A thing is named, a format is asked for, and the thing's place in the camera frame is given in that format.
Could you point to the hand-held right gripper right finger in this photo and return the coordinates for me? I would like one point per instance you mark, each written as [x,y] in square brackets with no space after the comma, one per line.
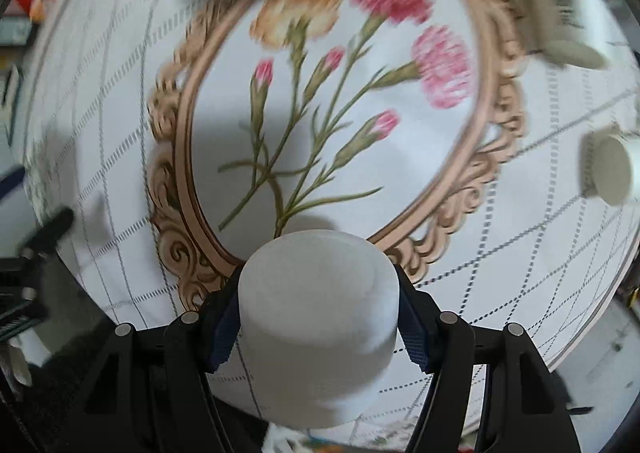
[415,333]

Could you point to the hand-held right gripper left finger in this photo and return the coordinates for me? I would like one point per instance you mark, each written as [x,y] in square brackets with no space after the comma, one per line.
[224,333]

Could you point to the small white cup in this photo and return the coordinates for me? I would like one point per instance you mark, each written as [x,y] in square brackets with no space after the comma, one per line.
[612,168]

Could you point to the black device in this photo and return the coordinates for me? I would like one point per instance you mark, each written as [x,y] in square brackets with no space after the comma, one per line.
[30,273]

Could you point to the floral printed tablecloth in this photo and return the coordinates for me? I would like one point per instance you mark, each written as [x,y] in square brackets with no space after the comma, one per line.
[350,133]

